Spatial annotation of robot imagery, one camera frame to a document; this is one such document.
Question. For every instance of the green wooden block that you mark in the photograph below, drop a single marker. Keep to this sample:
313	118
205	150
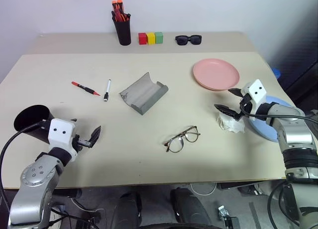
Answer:
159	37

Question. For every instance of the white marker pen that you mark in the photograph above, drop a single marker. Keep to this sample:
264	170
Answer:
107	90

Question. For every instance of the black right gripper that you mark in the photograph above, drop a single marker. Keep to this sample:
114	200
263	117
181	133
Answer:
244	107

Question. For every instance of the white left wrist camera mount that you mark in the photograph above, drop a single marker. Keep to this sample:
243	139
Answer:
60	133

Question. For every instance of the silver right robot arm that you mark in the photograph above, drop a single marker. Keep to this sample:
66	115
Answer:
295	137

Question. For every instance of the crumpled white tissue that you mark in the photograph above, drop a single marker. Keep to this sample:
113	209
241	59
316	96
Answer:
232	126

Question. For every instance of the red and black pen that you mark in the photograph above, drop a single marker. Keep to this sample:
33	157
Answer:
123	17

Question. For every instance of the metal caster bracket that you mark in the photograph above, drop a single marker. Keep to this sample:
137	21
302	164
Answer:
227	215

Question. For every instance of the grey open glasses case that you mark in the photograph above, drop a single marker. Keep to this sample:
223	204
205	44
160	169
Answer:
144	93

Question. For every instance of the dark cabinet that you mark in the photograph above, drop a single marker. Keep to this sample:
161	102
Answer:
300	72

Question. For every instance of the pink plate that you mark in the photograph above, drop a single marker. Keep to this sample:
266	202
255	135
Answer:
214	73

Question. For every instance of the red wooden block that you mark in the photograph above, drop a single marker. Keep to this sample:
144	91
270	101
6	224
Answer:
142	38

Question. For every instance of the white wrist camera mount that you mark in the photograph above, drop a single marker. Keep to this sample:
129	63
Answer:
257	92
60	133

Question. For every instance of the light blue plate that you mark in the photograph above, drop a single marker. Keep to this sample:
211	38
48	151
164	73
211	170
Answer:
264	129

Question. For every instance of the black sunglasses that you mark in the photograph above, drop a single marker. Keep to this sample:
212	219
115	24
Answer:
188	39

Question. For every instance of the red marker pen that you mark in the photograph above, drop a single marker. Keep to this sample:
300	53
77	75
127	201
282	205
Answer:
84	88

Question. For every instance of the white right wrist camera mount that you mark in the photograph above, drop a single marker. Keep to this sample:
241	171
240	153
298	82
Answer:
257	92

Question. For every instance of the yellow wooden block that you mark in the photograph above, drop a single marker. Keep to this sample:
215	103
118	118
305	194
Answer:
150	38

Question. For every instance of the black pen holder with pens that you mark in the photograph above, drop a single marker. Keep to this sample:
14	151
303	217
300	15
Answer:
124	32

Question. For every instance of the blue round object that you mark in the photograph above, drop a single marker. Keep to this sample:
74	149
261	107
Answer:
276	73

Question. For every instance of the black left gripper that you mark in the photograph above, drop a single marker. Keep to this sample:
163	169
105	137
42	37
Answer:
83	142

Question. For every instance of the orange capped pen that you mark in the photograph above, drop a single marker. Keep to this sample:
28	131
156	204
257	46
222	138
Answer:
114	6
120	6

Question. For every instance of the tortoiseshell eyeglasses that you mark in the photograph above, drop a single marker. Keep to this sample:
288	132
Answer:
182	139

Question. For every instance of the dark rounded shape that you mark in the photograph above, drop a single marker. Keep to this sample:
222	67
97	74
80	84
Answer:
188	206
128	210

